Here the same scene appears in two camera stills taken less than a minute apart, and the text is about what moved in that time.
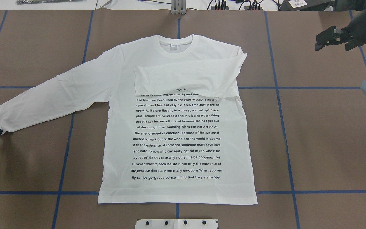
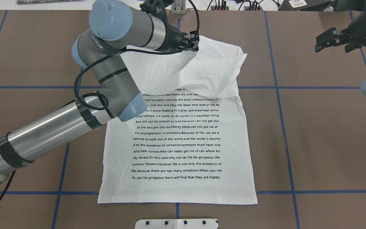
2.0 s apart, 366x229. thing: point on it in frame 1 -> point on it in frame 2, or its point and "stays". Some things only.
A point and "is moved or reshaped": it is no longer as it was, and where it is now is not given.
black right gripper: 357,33 stays
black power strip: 226,8 stays
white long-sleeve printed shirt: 174,133 is moved or reshaped
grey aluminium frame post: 178,7 stays
